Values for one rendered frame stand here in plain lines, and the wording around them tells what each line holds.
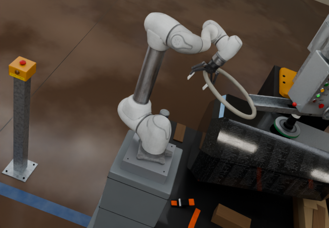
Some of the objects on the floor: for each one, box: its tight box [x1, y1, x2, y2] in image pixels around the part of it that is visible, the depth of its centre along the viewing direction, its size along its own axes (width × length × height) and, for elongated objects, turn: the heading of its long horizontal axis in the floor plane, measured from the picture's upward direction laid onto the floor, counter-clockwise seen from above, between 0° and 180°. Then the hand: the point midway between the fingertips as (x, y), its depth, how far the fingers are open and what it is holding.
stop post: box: [2, 56, 38, 182], centre depth 259 cm, size 20×20×109 cm
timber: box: [211, 204, 251, 228], centre depth 304 cm, size 30×12×12 cm, turn 52°
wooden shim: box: [173, 123, 186, 143], centre depth 373 cm, size 25×10×2 cm, turn 152°
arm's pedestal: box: [87, 130, 183, 228], centre depth 258 cm, size 50×50×80 cm
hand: (196, 82), depth 247 cm, fingers open, 13 cm apart
